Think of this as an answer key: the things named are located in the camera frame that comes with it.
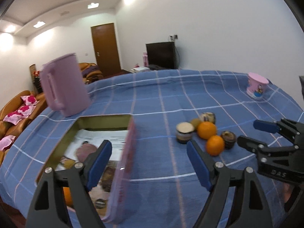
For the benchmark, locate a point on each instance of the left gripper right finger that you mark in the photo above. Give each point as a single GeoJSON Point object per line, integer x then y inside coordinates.
{"type": "Point", "coordinates": [249, 206]}

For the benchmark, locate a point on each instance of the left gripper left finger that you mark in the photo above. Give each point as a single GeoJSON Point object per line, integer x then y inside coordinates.
{"type": "Point", "coordinates": [48, 207]}

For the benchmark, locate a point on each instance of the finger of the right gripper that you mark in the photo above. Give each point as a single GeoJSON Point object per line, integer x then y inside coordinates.
{"type": "Point", "coordinates": [264, 153]}
{"type": "Point", "coordinates": [289, 129]}

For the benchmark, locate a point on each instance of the large orange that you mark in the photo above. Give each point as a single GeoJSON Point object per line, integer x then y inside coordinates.
{"type": "Point", "coordinates": [67, 196]}

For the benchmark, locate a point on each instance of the brown chocolate muffin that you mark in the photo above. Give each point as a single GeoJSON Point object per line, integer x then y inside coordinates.
{"type": "Point", "coordinates": [229, 139]}

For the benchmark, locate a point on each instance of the small orange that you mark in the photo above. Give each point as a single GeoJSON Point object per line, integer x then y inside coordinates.
{"type": "Point", "coordinates": [215, 145]}

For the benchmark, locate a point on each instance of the small brown kiwi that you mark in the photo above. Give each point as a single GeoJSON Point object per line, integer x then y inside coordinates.
{"type": "Point", "coordinates": [68, 163]}

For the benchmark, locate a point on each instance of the purple round turnip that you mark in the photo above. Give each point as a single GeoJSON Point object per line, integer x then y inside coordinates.
{"type": "Point", "coordinates": [84, 150]}

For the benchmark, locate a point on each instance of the dark purple pastry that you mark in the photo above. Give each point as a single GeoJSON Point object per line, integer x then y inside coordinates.
{"type": "Point", "coordinates": [107, 178]}

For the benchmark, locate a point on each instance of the person's right hand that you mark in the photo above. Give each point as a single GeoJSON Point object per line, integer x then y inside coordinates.
{"type": "Point", "coordinates": [287, 191]}

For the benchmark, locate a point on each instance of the pink cartoon mug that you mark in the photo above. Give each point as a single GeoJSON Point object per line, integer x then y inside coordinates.
{"type": "Point", "coordinates": [257, 85]}

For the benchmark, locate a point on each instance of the orange near jar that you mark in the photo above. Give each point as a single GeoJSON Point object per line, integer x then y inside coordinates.
{"type": "Point", "coordinates": [206, 129]}

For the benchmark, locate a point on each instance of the purple swirl cake roll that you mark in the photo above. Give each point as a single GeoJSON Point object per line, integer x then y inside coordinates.
{"type": "Point", "coordinates": [208, 116]}

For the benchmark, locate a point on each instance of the pink tin box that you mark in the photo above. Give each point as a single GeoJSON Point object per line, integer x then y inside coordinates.
{"type": "Point", "coordinates": [98, 123]}

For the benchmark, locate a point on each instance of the printed paper in tin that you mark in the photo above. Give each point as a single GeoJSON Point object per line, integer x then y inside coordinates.
{"type": "Point", "coordinates": [110, 146]}

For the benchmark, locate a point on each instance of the layered dessert jar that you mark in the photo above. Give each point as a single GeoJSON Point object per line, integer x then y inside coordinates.
{"type": "Point", "coordinates": [184, 132]}

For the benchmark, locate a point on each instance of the blue plaid tablecloth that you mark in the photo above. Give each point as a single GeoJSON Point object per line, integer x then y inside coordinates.
{"type": "Point", "coordinates": [163, 189]}

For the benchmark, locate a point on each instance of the pink floral cushion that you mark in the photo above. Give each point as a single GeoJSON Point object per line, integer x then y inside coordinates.
{"type": "Point", "coordinates": [29, 100]}

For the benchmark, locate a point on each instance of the pink electric kettle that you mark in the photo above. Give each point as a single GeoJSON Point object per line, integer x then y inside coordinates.
{"type": "Point", "coordinates": [63, 85]}

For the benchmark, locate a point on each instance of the black television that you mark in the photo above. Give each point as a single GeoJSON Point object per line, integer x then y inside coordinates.
{"type": "Point", "coordinates": [162, 56]}

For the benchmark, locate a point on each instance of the brown leather armchair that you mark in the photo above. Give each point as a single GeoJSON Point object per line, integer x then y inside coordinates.
{"type": "Point", "coordinates": [90, 72]}

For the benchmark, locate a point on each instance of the pink bottle by television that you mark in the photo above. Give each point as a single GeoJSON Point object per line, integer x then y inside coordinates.
{"type": "Point", "coordinates": [145, 59]}

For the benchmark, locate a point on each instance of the brown wooden door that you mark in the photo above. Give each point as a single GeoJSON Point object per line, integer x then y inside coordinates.
{"type": "Point", "coordinates": [105, 48]}

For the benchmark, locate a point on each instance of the wall power outlet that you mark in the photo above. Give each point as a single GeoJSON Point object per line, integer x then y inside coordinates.
{"type": "Point", "coordinates": [173, 37]}

